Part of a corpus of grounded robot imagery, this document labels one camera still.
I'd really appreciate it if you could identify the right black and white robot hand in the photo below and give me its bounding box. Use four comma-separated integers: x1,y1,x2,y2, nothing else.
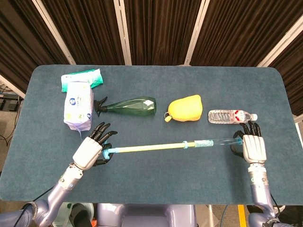
230,121,267,164

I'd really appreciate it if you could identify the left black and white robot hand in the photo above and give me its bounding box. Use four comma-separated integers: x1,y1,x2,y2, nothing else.
72,122,118,171

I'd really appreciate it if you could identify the clear plastic tube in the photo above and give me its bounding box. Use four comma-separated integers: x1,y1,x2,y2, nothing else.
182,138,244,150

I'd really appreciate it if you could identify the clear plastic water bottle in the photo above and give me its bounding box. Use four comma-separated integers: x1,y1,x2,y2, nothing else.
207,109,258,124

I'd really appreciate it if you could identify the purple white tissue pack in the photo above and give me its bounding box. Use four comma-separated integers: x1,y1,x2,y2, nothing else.
63,81,94,140

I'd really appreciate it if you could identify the white plastic bucket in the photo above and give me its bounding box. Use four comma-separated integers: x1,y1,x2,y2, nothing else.
56,202,95,227

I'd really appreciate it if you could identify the green plastic spray bottle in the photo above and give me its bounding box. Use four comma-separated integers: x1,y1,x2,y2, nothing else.
93,96,157,118

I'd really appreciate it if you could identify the green white wipes pack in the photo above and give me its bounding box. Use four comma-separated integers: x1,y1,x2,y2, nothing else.
61,68,104,93

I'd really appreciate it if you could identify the yellow plush toy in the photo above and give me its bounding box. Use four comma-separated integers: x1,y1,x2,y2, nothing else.
163,95,203,122

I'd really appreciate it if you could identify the blue felt table mat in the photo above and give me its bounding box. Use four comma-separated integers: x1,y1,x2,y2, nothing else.
0,65,303,205

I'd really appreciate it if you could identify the lavender robot torso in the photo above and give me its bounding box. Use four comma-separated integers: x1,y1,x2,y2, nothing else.
96,203,197,227

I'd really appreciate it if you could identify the dark brown curtain panel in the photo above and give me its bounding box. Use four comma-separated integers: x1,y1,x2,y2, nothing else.
124,0,205,66
0,0,70,93
191,0,303,67
40,0,125,66

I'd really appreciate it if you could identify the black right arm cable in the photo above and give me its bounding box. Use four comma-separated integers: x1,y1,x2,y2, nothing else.
269,192,281,219

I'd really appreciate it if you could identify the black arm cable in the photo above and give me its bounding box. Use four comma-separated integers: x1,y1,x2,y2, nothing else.
269,192,281,219
21,185,56,227

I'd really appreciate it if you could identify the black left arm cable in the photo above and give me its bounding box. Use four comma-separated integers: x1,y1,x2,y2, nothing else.
21,185,56,227

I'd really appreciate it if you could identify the blue floor cable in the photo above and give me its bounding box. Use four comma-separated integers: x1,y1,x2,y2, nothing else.
221,204,228,227

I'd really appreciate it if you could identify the white frame post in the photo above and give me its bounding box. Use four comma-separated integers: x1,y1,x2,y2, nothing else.
32,0,76,65
184,0,211,66
257,14,303,68
113,0,132,66

